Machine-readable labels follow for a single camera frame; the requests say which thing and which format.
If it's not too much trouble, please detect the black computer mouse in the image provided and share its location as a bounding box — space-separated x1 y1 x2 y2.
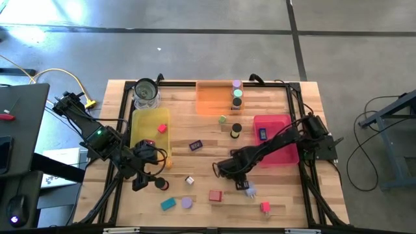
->
6 194 29 228

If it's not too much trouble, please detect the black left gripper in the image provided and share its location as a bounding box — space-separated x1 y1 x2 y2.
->
123 157 162 192

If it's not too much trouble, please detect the black floor cable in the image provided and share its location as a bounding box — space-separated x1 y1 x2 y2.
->
346 94 409 192

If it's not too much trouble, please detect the red wall charger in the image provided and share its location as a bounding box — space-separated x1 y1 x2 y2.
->
208 189 224 203

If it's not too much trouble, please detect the black floor strip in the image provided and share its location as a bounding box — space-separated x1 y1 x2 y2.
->
0 68 36 77

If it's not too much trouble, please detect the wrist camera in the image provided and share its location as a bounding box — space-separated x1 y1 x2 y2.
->
133 138 161 163
215 159 235 178

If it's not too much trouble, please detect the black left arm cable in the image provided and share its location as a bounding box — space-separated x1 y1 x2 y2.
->
110 118 169 178

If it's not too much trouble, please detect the pink wall charger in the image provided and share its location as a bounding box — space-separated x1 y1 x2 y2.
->
259 201 272 217

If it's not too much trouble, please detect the grey desk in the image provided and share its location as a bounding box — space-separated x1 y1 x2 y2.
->
0 83 50 178

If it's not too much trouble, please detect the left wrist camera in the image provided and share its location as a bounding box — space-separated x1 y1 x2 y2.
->
133 138 161 163

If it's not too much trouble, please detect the white bar light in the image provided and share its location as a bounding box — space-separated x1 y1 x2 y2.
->
103 227 140 234
285 228 322 234

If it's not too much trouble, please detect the black aluminium table frame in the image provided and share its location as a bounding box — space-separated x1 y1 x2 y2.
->
73 79 350 228

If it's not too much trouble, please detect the black phone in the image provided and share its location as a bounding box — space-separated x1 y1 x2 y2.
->
0 135 14 176

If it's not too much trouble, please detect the clear glass jar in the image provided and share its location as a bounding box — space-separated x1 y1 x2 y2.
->
133 77 161 110

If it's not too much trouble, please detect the black-capped yellow hourglass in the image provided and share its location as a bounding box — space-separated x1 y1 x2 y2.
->
229 122 243 140

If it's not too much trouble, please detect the teal flat charger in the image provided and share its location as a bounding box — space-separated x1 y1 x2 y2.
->
160 196 177 212

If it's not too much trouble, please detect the pink translucent plastic bin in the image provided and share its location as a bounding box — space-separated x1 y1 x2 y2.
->
252 113 300 167

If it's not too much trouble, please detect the black-capped purple hourglass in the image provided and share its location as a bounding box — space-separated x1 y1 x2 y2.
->
231 97 244 114

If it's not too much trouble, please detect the white printed box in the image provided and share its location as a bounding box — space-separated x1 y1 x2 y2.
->
41 148 82 189

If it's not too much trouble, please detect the yellow cable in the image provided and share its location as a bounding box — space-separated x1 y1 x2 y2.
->
0 53 98 110

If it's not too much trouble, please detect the black desk crossbar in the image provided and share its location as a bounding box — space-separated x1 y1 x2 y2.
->
31 152 86 183

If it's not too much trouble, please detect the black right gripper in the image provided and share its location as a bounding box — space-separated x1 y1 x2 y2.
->
232 149 261 191

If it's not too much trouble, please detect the periwinkle wall charger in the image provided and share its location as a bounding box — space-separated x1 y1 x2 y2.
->
244 181 258 200

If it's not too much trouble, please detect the yellow translucent plastic bin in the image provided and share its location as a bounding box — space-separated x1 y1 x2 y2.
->
129 107 172 159

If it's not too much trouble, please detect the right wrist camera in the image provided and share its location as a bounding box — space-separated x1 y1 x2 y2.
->
215 159 235 178

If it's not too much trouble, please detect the black-capped red hourglass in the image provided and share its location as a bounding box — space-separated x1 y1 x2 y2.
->
153 177 170 192

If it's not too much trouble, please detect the orange translucent plastic bin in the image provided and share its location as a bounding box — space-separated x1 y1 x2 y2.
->
194 80 245 117

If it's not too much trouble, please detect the red-handled screwdriver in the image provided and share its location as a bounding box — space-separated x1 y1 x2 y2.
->
0 97 19 122

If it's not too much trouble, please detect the blue metal stand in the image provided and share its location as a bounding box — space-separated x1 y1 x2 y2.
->
358 89 416 192

